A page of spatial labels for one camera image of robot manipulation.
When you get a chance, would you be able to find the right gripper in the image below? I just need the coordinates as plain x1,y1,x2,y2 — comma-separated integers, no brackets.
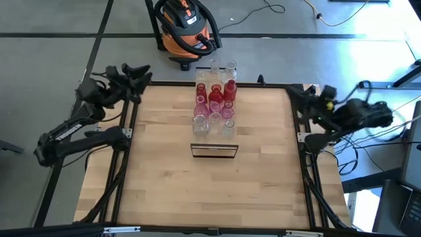
286,86,333,124

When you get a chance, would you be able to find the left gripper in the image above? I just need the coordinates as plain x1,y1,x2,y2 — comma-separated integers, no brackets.
108,64,154,103

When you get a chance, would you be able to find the red ribbed square vase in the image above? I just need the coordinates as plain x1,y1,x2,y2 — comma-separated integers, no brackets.
196,82,208,103

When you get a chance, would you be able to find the pink tall conical vase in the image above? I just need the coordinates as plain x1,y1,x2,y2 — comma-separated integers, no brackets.
193,95,210,119

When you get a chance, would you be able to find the red bottle-shaped glass vase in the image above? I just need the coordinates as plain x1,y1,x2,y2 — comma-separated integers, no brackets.
223,78,238,103

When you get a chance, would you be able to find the pink bulbous ring-neck vase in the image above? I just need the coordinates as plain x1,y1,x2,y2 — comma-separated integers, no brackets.
219,100,235,120

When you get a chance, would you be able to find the clear smooth glass vase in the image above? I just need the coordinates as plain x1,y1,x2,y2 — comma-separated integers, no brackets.
209,59,220,82

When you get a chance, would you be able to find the clear conical flask vase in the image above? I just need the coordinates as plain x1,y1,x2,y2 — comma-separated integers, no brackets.
222,59,238,84

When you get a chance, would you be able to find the clear cut-crystal vase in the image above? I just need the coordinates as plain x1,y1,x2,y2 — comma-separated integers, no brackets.
191,114,210,136

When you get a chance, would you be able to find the clear ribbed narrow-neck vase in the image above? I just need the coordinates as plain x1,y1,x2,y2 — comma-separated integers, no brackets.
220,118,236,138

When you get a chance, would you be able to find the red round glass vase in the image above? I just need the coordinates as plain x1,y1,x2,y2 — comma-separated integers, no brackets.
208,84,224,105

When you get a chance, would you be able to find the clear wide-rim glass vase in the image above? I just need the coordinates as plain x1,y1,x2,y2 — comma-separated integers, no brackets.
208,112,223,136

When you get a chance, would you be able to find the orange black shop vacuum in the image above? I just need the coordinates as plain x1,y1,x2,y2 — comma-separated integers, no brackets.
144,0,224,72

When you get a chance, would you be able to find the gray desk leg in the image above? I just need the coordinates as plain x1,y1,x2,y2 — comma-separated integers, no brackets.
358,59,421,90

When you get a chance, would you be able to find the gray computer monitor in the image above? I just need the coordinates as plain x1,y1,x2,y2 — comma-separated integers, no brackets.
399,100,421,192

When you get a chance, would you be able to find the dark gray box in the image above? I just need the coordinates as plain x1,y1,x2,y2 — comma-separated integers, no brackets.
373,179,412,236

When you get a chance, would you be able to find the dark gray chair leg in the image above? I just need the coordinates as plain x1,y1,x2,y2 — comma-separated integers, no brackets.
0,140,26,155

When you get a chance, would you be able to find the dark keyboard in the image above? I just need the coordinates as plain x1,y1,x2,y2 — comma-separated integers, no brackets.
399,192,421,237

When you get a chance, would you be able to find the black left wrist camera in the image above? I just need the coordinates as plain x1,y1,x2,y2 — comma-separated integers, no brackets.
105,65,120,80

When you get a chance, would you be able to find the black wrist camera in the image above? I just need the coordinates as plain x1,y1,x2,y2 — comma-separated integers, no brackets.
105,65,120,80
320,84,338,111

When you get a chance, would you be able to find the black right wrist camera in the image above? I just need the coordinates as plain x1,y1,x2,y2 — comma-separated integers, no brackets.
320,84,338,111

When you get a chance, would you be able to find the black metal table frame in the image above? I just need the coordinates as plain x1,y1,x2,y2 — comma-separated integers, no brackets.
74,74,353,237

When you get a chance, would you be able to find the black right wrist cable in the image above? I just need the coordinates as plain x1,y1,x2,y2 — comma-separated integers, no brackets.
338,80,374,103

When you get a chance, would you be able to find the yellow floor cable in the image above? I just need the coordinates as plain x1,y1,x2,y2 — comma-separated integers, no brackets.
304,0,371,27

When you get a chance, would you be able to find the wooden shelf with black frame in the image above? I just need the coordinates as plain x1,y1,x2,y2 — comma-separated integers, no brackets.
189,67,240,159

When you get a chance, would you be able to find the black floor cable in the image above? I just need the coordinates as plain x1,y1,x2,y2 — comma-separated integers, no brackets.
218,0,286,33

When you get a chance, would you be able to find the white cable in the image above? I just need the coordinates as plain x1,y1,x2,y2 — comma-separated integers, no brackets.
335,114,421,139
391,95,421,115

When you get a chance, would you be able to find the silver rail plate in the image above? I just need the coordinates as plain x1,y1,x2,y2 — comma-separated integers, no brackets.
285,230,325,237
103,226,141,234

